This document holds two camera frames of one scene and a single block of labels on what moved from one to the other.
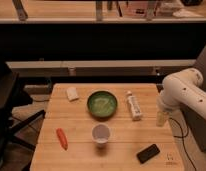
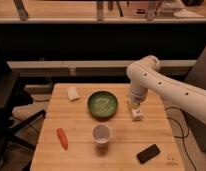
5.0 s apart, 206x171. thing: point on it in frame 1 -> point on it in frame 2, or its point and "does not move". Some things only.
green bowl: [102, 104] does not move
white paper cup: [101, 133] does not move
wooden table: [104, 127] does not move
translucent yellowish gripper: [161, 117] -> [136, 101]
